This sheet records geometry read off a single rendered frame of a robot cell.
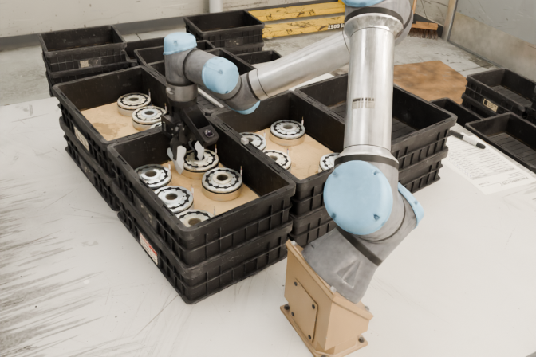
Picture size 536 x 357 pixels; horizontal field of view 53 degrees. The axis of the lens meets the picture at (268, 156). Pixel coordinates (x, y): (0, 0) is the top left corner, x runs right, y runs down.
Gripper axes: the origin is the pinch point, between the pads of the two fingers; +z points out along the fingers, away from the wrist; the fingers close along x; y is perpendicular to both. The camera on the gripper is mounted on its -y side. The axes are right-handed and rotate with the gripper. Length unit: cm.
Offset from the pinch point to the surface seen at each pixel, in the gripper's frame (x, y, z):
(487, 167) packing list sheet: -88, -40, 15
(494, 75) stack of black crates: -215, 23, 40
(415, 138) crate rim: -50, -34, -7
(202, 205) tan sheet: 5.6, -13.3, 1.9
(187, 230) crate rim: 19.6, -28.5, -8.0
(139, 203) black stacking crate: 18.5, -6.5, -0.8
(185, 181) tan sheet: 3.1, -2.2, 1.9
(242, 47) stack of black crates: -122, 130, 37
